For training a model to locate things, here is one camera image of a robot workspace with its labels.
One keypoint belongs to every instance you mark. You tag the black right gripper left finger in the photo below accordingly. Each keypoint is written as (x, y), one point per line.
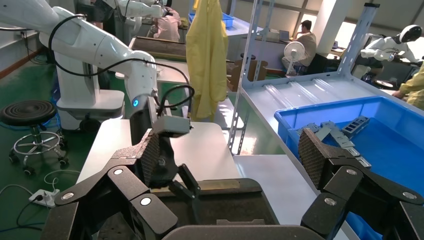
(126, 185)

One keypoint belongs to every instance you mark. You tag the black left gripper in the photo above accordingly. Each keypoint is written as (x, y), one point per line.
(166, 162)

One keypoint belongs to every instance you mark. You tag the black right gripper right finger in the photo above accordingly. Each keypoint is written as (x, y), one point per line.
(338, 182)

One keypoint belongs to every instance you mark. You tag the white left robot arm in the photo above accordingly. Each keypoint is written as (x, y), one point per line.
(96, 49)

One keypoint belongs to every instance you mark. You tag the white power strip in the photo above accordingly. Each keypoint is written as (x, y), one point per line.
(46, 198)

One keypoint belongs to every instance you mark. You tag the white slotted metal shelf rack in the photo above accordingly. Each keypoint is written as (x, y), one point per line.
(298, 92)

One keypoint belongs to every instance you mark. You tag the white neighbouring robot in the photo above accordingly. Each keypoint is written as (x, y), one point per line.
(79, 92)

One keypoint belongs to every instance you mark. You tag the person in yellow coat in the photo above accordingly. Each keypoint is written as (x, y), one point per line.
(415, 89)

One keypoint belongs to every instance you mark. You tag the black round swivel stool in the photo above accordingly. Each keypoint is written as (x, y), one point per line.
(28, 112)

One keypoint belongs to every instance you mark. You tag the yellow work coat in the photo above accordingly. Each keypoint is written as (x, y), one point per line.
(207, 59)

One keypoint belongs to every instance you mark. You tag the brown cardboard box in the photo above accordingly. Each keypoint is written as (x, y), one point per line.
(256, 69)

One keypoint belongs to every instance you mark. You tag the dark brown tray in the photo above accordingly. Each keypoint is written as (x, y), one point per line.
(159, 48)

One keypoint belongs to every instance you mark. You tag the seated person khaki shirt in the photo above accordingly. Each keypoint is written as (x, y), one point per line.
(308, 43)

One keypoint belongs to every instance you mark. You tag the white humanoid robot black visor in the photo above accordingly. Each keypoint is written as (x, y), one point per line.
(381, 44)

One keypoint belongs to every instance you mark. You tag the grey laptop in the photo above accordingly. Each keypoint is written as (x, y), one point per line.
(284, 34)

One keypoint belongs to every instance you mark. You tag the person in pink shirt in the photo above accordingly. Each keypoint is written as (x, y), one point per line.
(167, 26)

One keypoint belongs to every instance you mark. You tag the small blue plastic bin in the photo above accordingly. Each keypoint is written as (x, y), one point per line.
(228, 20)

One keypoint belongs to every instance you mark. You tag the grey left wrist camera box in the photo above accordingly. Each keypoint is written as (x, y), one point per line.
(172, 126)

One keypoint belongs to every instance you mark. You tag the white pedestal fan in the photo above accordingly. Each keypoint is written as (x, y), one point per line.
(294, 52)

